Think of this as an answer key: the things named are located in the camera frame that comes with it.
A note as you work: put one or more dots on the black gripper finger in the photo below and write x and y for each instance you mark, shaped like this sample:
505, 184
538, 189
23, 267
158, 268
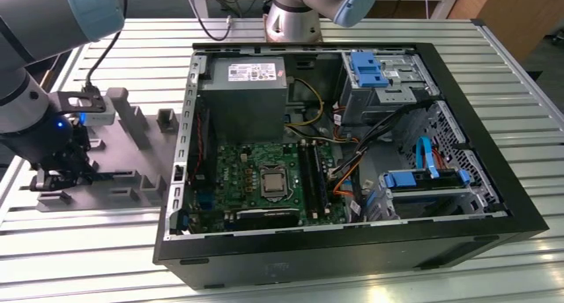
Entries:
58, 181

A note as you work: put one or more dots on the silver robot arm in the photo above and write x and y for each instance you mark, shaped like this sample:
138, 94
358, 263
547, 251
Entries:
35, 35

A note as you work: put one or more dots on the black RAM slot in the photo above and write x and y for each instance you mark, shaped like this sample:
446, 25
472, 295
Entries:
307, 181

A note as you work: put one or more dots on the grey parts rack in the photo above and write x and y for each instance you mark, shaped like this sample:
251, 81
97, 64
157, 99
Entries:
133, 144

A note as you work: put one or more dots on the blue board connector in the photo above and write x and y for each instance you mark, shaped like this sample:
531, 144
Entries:
207, 200

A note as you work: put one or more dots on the green motherboard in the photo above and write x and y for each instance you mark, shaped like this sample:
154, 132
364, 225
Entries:
233, 171

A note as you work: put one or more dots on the grey power supply unit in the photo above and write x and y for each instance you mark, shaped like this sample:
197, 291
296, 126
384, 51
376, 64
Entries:
243, 111

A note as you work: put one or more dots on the black graphics card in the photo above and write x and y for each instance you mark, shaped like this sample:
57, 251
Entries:
265, 218

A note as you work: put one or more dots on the silver CPU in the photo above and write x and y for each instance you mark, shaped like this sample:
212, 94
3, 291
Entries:
275, 181

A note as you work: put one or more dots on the CPU socket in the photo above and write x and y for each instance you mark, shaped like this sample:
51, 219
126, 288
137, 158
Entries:
276, 167

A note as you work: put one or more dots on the black PC case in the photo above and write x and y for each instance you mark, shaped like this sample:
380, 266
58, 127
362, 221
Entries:
308, 260

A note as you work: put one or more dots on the blue drive bay latch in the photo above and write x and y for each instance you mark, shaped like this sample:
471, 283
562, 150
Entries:
368, 72

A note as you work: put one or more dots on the hard disk in blue carrier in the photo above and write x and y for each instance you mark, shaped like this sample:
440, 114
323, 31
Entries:
402, 180

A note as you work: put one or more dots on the metal drive cage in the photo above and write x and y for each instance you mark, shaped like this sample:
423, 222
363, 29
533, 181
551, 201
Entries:
396, 96

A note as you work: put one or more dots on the metal disk bay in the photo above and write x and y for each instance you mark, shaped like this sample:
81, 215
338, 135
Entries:
432, 192

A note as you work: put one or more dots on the wooden cabinet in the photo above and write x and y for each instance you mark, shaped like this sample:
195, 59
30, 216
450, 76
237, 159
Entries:
521, 12

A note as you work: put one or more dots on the black chair base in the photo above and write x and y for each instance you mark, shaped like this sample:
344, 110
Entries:
557, 39

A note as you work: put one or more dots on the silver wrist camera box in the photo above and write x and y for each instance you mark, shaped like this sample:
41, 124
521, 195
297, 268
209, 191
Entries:
100, 118

